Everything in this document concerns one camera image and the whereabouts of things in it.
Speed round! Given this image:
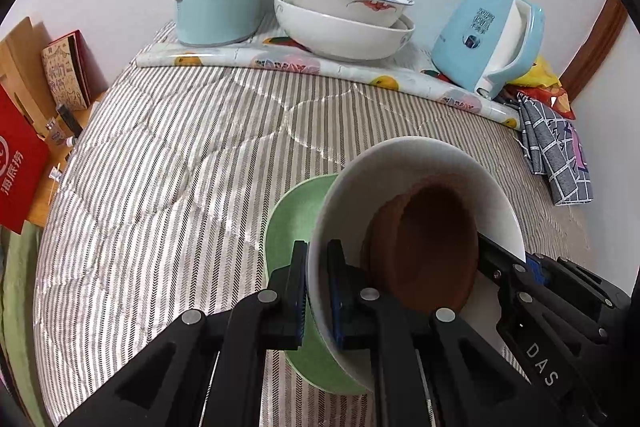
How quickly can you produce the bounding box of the striped quilted bed cover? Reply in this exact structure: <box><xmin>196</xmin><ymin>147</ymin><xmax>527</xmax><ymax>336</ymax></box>
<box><xmin>34</xmin><ymin>66</ymin><xmax>594</xmax><ymax>423</ymax></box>

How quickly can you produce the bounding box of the yellow chips bag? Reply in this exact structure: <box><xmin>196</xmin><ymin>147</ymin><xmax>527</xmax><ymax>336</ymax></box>
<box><xmin>509</xmin><ymin>55</ymin><xmax>561</xmax><ymax>88</ymax></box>

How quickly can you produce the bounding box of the fruit patterned plastic mat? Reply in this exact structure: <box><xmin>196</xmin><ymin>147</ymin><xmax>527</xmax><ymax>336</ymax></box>
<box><xmin>136</xmin><ymin>14</ymin><xmax>521</xmax><ymax>130</ymax></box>

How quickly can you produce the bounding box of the white ceramic bowl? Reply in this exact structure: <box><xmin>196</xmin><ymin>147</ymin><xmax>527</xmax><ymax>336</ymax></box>
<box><xmin>306</xmin><ymin>136</ymin><xmax>526</xmax><ymax>395</ymax></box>

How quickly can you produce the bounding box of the brown cardboard box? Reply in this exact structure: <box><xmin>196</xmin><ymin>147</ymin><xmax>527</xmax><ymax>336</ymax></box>
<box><xmin>1</xmin><ymin>17</ymin><xmax>58</xmax><ymax>140</ymax></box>

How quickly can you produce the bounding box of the brown bowl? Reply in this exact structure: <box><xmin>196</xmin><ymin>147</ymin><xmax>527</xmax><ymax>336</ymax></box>
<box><xmin>360</xmin><ymin>176</ymin><xmax>478</xmax><ymax>314</ymax></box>

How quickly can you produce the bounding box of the grey checked folded cloth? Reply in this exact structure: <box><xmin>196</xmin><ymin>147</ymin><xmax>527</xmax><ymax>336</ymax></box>
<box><xmin>516</xmin><ymin>94</ymin><xmax>593</xmax><ymax>206</ymax></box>

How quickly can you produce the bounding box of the light blue electric kettle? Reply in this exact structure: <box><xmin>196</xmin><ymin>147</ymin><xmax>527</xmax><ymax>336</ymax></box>
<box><xmin>432</xmin><ymin>0</ymin><xmax>546</xmax><ymax>100</ymax></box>

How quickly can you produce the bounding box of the large white porcelain bowl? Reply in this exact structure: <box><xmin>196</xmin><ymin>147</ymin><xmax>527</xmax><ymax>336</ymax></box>
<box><xmin>273</xmin><ymin>0</ymin><xmax>416</xmax><ymax>62</ymax></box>

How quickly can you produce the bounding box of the red paper bag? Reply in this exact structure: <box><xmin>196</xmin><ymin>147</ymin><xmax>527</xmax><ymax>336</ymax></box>
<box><xmin>0</xmin><ymin>89</ymin><xmax>49</xmax><ymax>234</ymax></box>

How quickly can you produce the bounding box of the brown wooden door frame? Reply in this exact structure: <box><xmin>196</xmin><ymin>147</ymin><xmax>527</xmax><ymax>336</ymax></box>
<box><xmin>560</xmin><ymin>0</ymin><xmax>628</xmax><ymax>101</ymax></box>

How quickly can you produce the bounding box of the green square plate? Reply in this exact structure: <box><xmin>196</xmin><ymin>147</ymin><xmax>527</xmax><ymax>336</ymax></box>
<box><xmin>262</xmin><ymin>174</ymin><xmax>367</xmax><ymax>395</ymax></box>

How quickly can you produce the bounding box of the red chips bag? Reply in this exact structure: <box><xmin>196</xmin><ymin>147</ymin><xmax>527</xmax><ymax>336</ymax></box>
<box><xmin>506</xmin><ymin>84</ymin><xmax>575</xmax><ymax>120</ymax></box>

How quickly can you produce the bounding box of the patterned red book box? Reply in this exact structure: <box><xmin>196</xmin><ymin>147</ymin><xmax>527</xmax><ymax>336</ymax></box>
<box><xmin>40</xmin><ymin>29</ymin><xmax>106</xmax><ymax>110</ymax></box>

